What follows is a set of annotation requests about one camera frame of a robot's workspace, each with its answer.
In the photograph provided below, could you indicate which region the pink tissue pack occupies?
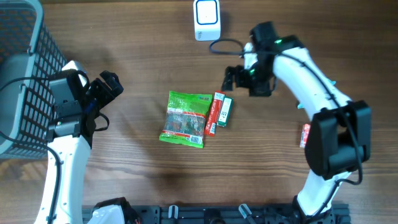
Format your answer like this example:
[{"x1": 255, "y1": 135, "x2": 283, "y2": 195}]
[{"x1": 300, "y1": 124, "x2": 310, "y2": 148}]

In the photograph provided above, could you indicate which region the right camera cable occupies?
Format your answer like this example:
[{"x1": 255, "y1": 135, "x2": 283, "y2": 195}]
[{"x1": 208, "y1": 38, "x2": 364, "y2": 215}]

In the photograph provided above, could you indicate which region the mint wet wipes pack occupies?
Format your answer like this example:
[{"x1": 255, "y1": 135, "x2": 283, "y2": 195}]
[{"x1": 297, "y1": 80, "x2": 336, "y2": 110}]

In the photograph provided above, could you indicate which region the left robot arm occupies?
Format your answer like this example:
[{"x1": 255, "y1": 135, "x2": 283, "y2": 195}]
[{"x1": 35, "y1": 61, "x2": 124, "y2": 223}]

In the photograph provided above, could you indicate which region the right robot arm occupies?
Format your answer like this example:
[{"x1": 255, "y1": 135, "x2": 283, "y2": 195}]
[{"x1": 221, "y1": 22, "x2": 371, "y2": 223}]

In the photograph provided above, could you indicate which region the grey mesh basket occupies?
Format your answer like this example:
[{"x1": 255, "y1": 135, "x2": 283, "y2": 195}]
[{"x1": 1, "y1": 0, "x2": 67, "y2": 159}]

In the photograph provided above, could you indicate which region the red stick sachet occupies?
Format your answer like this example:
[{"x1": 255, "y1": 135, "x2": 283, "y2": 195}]
[{"x1": 205, "y1": 91, "x2": 225, "y2": 136}]

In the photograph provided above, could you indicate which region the green snack bag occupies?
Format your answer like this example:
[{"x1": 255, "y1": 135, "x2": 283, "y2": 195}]
[{"x1": 159, "y1": 91, "x2": 213, "y2": 148}]

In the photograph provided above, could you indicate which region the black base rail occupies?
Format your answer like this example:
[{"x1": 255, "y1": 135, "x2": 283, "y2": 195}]
[{"x1": 82, "y1": 203, "x2": 351, "y2": 224}]

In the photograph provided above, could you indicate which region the left camera cable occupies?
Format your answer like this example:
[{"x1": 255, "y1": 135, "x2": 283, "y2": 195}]
[{"x1": 0, "y1": 70, "x2": 110, "y2": 224}]

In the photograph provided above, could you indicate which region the white barcode scanner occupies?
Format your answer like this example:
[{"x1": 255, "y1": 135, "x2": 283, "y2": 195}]
[{"x1": 193, "y1": 0, "x2": 221, "y2": 42}]

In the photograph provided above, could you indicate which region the camera cable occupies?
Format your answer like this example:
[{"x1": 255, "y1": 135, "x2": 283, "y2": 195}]
[
  {"x1": 208, "y1": 38, "x2": 364, "y2": 215},
  {"x1": 0, "y1": 70, "x2": 110, "y2": 224}
]

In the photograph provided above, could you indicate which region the green white medicine box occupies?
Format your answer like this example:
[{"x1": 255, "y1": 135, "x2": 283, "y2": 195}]
[{"x1": 217, "y1": 96, "x2": 233, "y2": 127}]

